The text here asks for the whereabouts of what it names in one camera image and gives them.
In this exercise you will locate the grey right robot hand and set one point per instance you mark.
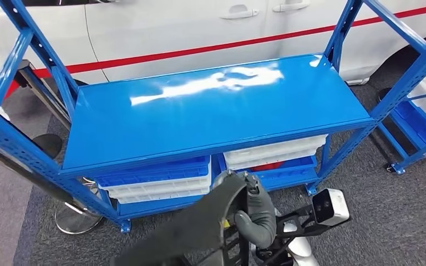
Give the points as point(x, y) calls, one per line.
point(260, 220)

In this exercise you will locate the black license plate frame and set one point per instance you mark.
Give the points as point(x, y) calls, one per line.
point(183, 227)

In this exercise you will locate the red part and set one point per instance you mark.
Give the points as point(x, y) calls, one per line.
point(264, 167)

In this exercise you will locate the blue metal shelf rack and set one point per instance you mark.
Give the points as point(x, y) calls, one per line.
point(198, 121)

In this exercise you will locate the blue wheeled shelf rack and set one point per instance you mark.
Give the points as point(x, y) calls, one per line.
point(398, 168)

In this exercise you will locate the blue plastic bin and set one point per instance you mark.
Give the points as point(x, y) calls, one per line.
point(290, 176)
point(154, 172)
point(415, 125)

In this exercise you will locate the red barrier belt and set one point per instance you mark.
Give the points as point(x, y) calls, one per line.
point(198, 49)

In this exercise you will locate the white car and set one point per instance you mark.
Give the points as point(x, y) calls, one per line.
point(161, 29)

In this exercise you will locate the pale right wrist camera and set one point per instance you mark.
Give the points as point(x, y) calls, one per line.
point(334, 205)

